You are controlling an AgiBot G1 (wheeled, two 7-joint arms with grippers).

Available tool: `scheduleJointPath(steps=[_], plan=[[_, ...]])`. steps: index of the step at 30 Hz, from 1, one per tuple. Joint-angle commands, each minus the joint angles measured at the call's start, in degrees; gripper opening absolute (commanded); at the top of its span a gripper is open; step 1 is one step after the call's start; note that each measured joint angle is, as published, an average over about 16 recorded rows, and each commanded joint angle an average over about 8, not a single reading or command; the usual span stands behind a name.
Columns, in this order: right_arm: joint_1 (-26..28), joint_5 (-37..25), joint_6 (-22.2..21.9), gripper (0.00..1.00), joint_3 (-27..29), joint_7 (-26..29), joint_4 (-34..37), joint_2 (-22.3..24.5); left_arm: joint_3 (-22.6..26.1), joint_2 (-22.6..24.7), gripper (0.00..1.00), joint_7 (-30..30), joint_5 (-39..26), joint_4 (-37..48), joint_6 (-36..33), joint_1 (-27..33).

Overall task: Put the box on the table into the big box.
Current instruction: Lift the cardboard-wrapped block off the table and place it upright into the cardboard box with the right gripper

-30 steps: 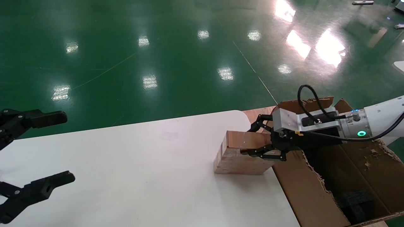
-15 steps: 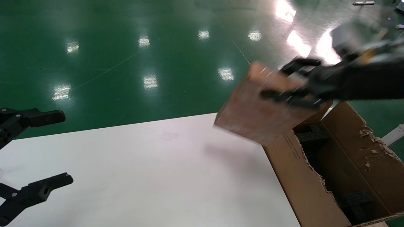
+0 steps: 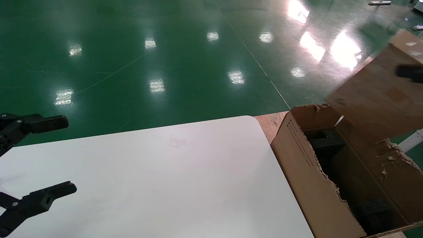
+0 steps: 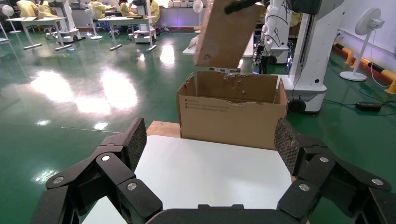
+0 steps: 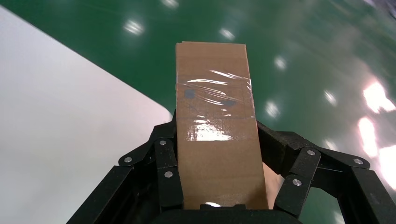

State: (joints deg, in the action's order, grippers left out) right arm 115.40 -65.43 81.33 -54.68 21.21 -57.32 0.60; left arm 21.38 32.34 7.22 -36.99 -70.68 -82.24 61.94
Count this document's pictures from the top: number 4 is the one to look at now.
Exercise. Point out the person in yellow coat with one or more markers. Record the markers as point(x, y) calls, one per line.
point(127, 8)
point(296, 19)
point(99, 8)
point(26, 8)
point(154, 13)
point(46, 10)

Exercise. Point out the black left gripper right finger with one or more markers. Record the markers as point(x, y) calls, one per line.
point(318, 176)

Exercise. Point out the big open cardboard box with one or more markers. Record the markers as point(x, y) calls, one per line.
point(247, 123)

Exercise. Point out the yellow black guard rail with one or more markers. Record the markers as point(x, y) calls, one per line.
point(388, 77)

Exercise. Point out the white standing fan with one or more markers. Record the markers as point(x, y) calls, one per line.
point(7, 10)
point(91, 10)
point(368, 21)
point(198, 6)

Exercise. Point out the black power adapter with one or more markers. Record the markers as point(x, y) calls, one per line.
point(368, 106)

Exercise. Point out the small cardboard box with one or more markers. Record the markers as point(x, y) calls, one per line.
point(222, 37)

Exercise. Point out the white robot column with base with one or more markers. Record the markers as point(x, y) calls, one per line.
point(312, 46)

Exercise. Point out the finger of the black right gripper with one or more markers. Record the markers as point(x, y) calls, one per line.
point(243, 6)

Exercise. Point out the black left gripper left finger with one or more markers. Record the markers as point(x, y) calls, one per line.
point(108, 173)

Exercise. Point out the white table with plastic bag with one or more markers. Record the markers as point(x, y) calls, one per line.
point(189, 46)

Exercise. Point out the white table with grey feet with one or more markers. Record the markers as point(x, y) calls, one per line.
point(123, 21)

